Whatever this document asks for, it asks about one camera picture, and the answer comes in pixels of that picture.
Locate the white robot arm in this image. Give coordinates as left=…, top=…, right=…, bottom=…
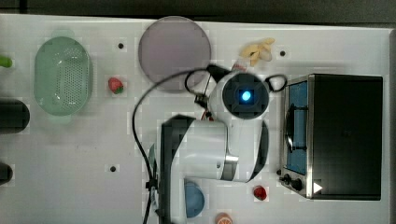
left=158, top=72, right=273, bottom=224

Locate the grey round plate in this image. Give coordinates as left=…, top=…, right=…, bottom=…
left=138, top=16, right=212, bottom=93

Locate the yellow plush banana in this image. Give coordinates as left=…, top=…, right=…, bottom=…
left=239, top=37, right=276, bottom=66

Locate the red strawberry toy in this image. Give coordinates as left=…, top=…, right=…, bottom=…
left=107, top=77, right=123, bottom=94

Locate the blue cup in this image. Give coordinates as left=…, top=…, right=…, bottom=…
left=185, top=181, right=205, bottom=218

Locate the small red tomato toy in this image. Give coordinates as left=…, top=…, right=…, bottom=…
left=253, top=186, right=267, bottom=201

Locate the orange slice toy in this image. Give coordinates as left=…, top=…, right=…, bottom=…
left=215, top=213, right=233, bottom=224

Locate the silver toaster oven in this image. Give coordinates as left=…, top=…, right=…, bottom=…
left=277, top=74, right=383, bottom=201

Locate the green oval colander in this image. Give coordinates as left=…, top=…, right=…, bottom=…
left=34, top=30, right=93, bottom=124

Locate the black frying pan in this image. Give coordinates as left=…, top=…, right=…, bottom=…
left=0, top=99, right=30, bottom=134

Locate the green pepper toy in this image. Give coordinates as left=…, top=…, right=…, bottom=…
left=0, top=56, right=13, bottom=68

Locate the dark cylindrical cup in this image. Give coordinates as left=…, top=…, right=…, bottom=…
left=0, top=162, right=13, bottom=185

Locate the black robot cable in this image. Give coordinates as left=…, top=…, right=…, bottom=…
left=131, top=64, right=289, bottom=224

